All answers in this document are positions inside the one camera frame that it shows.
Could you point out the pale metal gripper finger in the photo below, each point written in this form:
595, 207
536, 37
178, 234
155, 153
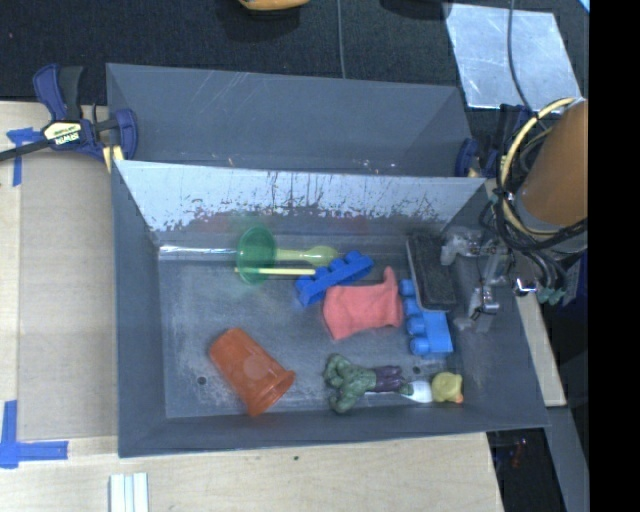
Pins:
461, 241
484, 306

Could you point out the black and grey sponge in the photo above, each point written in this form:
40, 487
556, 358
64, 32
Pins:
432, 270

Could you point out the large blue toy brick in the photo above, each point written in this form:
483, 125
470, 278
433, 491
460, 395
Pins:
432, 332

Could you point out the yellow toy duck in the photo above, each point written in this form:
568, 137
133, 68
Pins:
446, 387

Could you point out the white plastic spoon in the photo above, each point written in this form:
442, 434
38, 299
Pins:
421, 391

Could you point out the pink cloth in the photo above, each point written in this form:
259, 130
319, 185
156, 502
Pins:
362, 307

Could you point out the small blue toy brick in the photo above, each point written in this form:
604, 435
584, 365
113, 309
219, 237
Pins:
332, 280

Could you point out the yellow-green plastic spoon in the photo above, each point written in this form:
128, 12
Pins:
315, 254

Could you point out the green muscular toy figure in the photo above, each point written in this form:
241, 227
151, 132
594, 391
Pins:
350, 382

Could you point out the yellow stick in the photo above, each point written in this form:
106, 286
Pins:
290, 271

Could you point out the green translucent plastic cup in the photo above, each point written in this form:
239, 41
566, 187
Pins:
254, 252

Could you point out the grey metal bin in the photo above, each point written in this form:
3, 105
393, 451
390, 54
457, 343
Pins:
250, 320

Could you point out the orange plastic cup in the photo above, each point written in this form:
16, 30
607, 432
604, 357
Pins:
250, 370

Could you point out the black cylinder on white bracket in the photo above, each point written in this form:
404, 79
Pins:
521, 286

